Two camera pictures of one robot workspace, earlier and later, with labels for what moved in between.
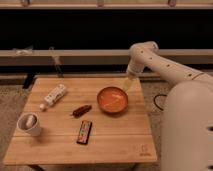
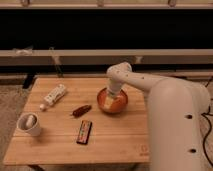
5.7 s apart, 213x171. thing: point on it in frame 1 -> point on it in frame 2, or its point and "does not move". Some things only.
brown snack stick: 81,110 does not move
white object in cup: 30,120 does not move
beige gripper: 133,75 -> 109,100
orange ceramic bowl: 112,99 does not move
